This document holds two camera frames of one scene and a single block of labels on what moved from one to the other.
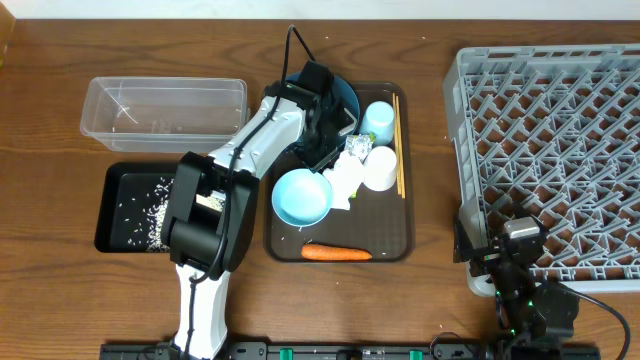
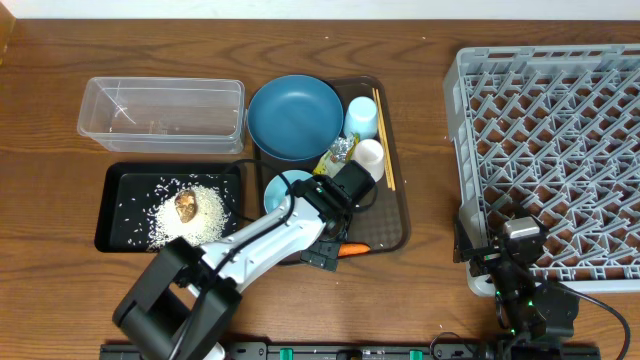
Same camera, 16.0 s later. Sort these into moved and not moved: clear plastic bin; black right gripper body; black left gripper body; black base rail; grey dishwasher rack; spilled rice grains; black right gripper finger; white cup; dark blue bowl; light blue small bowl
Moved: light blue small bowl; black left gripper body; dark blue bowl; white cup
Not moved: black base rail; spilled rice grains; clear plastic bin; grey dishwasher rack; black right gripper finger; black right gripper body
